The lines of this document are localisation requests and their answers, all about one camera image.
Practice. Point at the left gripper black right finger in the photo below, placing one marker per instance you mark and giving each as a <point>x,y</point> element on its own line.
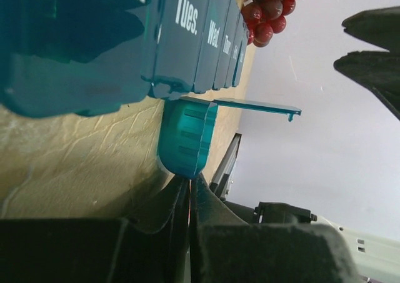
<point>224,248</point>

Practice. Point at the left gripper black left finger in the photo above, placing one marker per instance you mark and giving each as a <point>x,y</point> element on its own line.
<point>149,245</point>

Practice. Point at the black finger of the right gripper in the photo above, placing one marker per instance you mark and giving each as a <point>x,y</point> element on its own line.
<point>379,27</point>
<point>375,71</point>

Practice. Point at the detached teal pill compartment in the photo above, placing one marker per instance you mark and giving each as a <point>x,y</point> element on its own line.
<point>187,130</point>

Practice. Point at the teal weekly pill organizer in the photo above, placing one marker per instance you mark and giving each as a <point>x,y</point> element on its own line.
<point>90,57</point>

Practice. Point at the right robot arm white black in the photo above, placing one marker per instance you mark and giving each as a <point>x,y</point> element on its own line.
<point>376,258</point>

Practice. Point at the red grapes on table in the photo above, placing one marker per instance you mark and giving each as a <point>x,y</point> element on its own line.
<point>265,18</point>

